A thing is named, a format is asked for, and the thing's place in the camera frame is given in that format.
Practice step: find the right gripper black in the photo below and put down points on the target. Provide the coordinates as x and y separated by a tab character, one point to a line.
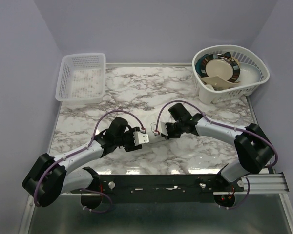
170	135

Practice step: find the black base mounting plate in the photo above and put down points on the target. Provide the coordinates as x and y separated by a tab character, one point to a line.
106	191

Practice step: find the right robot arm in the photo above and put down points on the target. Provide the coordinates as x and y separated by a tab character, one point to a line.
253	148

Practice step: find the white round dish basket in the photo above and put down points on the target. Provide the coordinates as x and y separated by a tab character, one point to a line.
207	94

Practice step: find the white rectangular perforated basket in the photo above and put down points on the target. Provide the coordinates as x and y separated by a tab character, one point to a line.
81	78

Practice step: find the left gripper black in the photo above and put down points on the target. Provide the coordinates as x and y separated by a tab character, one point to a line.
132	147

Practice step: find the white oval dish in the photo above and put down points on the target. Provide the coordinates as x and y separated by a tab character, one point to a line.
248	75

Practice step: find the striped rim plate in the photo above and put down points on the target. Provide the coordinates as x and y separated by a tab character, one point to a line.
222	65

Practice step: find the white printed t shirt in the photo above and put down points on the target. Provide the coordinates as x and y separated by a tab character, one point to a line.
152	137

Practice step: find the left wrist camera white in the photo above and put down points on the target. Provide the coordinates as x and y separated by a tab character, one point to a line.
140	138

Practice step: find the beige plastic dish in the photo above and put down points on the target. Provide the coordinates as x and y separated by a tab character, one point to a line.
218	83

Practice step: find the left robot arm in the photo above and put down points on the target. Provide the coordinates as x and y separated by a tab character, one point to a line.
48	177

